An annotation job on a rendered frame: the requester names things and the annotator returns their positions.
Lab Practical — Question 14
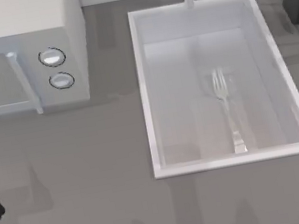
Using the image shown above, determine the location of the silver fork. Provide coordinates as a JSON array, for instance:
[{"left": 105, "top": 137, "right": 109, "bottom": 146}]
[{"left": 209, "top": 64, "right": 249, "bottom": 157}]

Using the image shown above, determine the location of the round microwave knob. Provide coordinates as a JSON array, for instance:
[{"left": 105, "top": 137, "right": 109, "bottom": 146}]
[
  {"left": 47, "top": 69, "right": 77, "bottom": 92},
  {"left": 36, "top": 45, "right": 68, "bottom": 70}
]

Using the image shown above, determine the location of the white sink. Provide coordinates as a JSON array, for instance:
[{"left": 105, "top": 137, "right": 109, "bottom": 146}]
[{"left": 125, "top": 0, "right": 299, "bottom": 181}]

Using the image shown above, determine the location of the pale microwave oven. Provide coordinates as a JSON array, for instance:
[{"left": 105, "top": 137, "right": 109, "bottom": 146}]
[{"left": 0, "top": 0, "right": 100, "bottom": 122}]

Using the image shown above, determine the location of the microwave door handle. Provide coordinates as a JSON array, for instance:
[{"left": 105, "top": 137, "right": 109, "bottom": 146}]
[{"left": 5, "top": 47, "right": 45, "bottom": 119}]

